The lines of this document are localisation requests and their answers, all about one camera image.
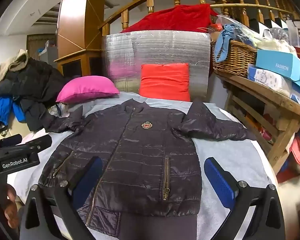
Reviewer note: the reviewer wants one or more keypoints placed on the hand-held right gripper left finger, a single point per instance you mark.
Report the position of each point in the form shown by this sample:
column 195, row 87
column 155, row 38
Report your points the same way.
column 86, row 182

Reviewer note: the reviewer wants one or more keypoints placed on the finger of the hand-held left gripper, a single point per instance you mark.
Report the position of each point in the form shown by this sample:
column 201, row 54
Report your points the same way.
column 10, row 140
column 40, row 142

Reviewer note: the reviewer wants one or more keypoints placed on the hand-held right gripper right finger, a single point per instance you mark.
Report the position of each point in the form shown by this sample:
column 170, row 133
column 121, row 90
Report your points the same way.
column 220, row 182

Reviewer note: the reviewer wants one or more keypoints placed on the dark quilted puffer jacket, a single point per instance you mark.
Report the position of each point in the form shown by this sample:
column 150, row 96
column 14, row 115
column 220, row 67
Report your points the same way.
column 140, row 160

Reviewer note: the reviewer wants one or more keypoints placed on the person's left hand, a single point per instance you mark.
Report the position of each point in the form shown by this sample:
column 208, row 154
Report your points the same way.
column 11, row 205

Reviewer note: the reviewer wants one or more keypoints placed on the blue garment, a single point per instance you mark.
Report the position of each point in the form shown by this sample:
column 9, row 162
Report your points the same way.
column 2, row 107

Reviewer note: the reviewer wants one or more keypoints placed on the light grey bed sheet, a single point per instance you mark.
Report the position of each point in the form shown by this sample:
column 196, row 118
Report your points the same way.
column 227, row 150

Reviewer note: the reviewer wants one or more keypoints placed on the patterned cloth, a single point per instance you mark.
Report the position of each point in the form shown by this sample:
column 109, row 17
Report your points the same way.
column 56, row 110

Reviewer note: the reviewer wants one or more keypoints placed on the pile of black coats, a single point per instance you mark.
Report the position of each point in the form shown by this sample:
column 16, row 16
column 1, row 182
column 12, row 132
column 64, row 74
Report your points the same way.
column 35, row 80

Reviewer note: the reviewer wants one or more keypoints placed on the pink pillow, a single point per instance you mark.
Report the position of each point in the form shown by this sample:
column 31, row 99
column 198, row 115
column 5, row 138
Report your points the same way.
column 87, row 88

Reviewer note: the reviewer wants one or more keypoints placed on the beige coat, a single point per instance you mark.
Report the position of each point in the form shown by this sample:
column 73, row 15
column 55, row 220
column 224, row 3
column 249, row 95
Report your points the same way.
column 12, row 62

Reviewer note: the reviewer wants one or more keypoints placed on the wooden table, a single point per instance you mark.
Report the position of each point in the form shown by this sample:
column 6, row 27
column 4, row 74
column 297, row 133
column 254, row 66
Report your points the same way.
column 265, row 95

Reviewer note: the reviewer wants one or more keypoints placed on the white printed box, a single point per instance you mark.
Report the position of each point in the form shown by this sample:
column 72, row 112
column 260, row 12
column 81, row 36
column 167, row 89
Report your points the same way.
column 267, row 78

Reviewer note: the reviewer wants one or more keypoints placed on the orange-red pillow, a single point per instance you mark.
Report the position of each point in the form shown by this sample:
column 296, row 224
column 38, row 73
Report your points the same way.
column 165, row 82

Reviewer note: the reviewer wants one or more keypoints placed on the wicker basket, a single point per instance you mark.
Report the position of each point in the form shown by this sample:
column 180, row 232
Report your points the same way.
column 235, row 55

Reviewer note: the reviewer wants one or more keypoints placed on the wooden arched cabinet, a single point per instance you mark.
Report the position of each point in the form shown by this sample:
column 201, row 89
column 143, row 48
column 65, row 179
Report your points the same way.
column 75, row 17

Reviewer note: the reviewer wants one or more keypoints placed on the light blue cardboard box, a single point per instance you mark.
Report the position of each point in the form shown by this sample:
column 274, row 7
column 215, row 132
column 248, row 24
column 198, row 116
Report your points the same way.
column 277, row 65

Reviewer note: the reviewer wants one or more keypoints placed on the silver foil insulation roll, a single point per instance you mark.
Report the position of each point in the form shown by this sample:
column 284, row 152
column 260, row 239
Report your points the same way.
column 165, row 47

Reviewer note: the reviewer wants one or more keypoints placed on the cream folded cloth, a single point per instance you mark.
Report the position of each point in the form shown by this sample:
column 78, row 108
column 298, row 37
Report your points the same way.
column 275, row 46

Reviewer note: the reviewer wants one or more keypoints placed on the light blue cloth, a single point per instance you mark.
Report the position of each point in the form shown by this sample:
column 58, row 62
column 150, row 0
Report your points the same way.
column 227, row 33

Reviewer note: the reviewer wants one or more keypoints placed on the clear plastic bag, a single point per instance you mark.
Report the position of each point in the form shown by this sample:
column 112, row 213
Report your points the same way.
column 247, row 33

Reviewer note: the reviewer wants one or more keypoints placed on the red blanket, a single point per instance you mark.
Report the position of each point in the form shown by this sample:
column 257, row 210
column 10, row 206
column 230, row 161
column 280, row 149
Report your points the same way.
column 177, row 18

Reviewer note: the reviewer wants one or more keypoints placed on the white and black box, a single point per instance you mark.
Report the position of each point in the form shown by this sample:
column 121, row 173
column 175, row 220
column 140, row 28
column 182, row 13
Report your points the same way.
column 298, row 31

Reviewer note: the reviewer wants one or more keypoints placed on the wooden stair railing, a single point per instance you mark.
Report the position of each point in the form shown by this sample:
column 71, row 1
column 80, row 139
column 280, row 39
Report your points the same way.
column 150, row 5

